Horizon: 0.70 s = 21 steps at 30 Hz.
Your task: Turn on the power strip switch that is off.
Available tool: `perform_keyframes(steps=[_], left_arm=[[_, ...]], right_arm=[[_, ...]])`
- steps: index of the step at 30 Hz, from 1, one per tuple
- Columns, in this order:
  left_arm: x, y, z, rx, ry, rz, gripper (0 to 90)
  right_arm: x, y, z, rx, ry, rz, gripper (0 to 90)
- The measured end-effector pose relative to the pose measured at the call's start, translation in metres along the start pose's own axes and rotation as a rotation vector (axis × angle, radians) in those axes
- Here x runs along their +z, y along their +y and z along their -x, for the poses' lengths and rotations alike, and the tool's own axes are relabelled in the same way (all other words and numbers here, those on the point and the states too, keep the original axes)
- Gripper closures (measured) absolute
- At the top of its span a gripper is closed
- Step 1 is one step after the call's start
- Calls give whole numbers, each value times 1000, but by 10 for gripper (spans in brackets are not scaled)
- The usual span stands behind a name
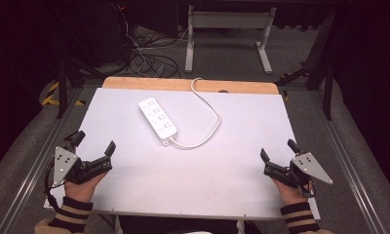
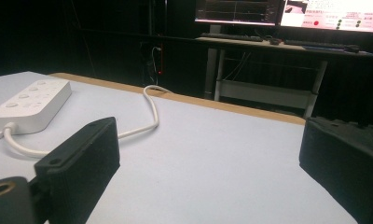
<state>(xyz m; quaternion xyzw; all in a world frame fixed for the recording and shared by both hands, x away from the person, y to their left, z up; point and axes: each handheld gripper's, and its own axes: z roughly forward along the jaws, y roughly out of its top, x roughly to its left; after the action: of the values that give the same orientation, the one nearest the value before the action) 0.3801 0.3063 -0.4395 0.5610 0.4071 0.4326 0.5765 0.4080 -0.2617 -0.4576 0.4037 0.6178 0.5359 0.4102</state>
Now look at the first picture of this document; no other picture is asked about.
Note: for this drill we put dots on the yellow black hazard tape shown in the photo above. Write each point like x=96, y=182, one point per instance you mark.
x=51, y=97

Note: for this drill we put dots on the person's left hand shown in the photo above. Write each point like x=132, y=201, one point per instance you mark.
x=84, y=190

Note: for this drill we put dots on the person's right hand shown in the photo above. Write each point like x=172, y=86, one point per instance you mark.
x=292, y=195

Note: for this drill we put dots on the black tripod stand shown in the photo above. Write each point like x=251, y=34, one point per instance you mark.
x=62, y=87

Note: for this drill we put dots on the black metal stand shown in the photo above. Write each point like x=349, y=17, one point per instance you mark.
x=328, y=81

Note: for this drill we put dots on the white board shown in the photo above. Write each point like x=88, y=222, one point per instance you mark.
x=199, y=175

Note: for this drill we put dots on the aluminium floor rail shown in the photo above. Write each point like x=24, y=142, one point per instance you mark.
x=345, y=156
x=33, y=169

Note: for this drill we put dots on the black equipment cabinet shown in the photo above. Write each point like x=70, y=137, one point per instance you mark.
x=108, y=29

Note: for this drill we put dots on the white metal desk frame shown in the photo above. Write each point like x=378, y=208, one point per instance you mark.
x=228, y=20

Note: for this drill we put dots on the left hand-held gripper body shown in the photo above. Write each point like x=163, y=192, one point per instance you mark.
x=63, y=161

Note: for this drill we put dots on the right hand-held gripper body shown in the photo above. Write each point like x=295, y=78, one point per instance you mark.
x=308, y=165

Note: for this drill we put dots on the white power strip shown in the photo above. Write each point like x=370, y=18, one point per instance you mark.
x=157, y=119

